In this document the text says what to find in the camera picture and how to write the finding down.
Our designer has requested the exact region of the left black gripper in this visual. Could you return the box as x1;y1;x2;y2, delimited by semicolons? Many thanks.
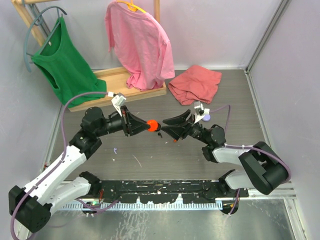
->
95;105;150;137

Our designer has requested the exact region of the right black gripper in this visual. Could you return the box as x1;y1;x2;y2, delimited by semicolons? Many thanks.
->
161;109;210;145

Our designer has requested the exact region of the orange round charging case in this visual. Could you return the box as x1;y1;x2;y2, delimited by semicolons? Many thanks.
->
147;119;161;132

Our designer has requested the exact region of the lilac earbud charging case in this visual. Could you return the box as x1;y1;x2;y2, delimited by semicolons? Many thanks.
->
202;114;211;122

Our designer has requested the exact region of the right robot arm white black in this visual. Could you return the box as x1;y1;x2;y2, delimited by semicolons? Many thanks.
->
161;110;292;197

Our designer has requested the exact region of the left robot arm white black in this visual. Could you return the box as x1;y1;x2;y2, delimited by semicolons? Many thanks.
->
8;106;151;233

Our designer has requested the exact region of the coral folded cloth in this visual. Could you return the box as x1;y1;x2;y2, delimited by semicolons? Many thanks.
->
168;65;222;106

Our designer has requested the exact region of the wooden clothes rack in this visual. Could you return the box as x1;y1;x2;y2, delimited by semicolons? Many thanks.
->
11;0;167;102

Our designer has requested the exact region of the pink t-shirt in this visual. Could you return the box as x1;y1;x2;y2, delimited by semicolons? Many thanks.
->
104;1;175;91

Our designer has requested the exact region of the green tank top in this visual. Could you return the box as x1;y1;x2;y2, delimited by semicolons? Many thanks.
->
31;17;107;105

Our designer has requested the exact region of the yellow hanger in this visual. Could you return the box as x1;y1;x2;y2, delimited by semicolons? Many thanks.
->
116;0;146;14

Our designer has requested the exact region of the grey-blue hanger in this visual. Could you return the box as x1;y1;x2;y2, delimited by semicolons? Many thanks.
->
23;6;68;73

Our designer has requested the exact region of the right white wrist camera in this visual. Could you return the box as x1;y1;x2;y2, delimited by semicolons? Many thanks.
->
194;101;210;123

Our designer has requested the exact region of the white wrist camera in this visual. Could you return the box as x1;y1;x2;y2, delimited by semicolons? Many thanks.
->
194;101;210;123
111;93;127;114

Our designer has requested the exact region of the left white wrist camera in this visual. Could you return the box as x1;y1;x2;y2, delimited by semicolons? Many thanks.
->
111;93;127;114

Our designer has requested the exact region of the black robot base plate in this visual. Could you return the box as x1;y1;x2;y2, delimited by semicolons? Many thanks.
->
82;180;237;204

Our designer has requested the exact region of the white slotted cable duct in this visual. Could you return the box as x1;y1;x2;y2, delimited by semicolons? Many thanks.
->
57;201;223;211

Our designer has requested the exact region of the aluminium corner post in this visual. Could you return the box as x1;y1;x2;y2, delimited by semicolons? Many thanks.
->
245;0;291;74

